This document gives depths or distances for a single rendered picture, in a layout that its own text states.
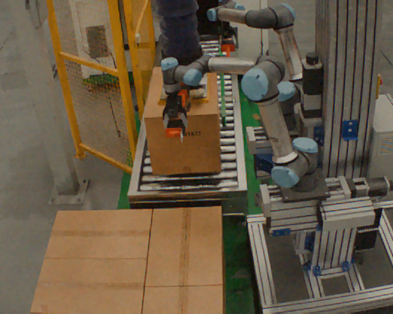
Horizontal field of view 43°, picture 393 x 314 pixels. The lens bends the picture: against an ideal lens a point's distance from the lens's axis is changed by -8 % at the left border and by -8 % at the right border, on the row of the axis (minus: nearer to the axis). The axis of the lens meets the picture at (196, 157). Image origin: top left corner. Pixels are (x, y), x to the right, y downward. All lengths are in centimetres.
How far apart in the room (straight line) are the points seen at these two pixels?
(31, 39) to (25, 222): 144
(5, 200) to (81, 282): 175
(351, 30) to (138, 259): 161
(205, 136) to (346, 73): 98
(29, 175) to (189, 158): 191
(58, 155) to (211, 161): 136
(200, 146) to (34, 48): 132
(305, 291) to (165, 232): 88
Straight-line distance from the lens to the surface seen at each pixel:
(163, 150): 305
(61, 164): 405
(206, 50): 487
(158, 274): 279
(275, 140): 220
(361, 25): 230
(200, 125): 295
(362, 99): 248
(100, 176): 437
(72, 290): 282
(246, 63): 229
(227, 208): 321
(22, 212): 425
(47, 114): 381
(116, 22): 344
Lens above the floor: 264
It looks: 37 degrees down
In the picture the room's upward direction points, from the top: 5 degrees counter-clockwise
